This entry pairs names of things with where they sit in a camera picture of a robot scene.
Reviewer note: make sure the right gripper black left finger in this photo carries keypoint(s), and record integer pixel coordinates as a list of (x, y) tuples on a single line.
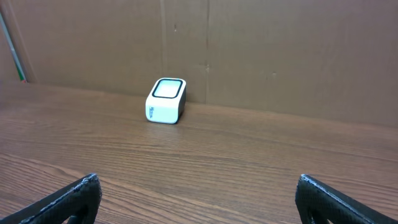
[(78, 202)]

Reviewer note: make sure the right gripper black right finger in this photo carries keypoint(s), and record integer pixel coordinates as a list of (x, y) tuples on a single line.
[(319, 203)]

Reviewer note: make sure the white barcode scanner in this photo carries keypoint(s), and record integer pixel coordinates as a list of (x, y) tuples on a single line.
[(166, 101)]

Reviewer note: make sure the green white pole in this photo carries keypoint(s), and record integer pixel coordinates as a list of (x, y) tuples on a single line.
[(10, 43)]

